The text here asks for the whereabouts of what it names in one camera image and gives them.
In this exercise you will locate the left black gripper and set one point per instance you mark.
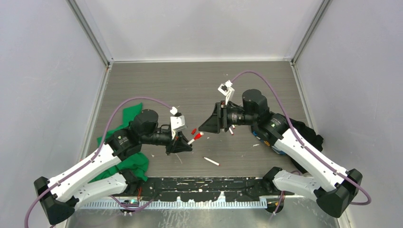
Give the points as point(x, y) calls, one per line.
point(177, 145)

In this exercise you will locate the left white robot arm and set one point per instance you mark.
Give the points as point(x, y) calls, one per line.
point(62, 195)

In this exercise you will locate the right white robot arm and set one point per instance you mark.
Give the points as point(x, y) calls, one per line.
point(331, 186)

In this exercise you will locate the slotted cable duct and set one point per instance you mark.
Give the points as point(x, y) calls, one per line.
point(220, 203)

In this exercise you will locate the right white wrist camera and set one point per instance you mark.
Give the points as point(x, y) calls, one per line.
point(227, 90)

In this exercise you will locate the green cloth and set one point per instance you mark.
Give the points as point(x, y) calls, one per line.
point(134, 160)

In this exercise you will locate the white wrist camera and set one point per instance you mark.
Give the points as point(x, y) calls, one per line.
point(227, 90)
point(177, 122)

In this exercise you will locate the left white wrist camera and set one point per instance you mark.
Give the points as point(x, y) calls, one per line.
point(177, 122)

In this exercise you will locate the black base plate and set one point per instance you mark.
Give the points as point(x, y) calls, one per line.
point(203, 189)

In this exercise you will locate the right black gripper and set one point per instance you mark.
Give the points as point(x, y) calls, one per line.
point(218, 120)

